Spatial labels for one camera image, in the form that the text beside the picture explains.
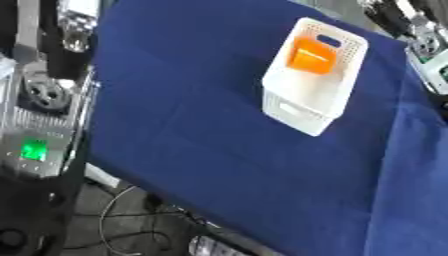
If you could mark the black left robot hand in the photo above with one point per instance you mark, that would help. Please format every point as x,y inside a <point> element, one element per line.
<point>65,61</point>

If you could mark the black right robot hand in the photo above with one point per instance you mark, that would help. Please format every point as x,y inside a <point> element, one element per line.
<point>389,17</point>

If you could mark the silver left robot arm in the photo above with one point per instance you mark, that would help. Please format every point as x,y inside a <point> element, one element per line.
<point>36,135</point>

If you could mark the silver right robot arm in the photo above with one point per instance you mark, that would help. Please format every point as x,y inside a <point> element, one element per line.
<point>430,45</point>

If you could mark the orange block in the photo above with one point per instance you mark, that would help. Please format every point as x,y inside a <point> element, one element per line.
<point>312,56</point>

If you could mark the white perforated plastic basket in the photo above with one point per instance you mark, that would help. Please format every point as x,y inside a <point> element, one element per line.
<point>306,96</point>

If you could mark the white bar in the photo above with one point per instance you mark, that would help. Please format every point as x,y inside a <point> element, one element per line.
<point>102,175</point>

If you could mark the silver metal device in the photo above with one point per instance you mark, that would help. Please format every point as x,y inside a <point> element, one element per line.
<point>210,247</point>

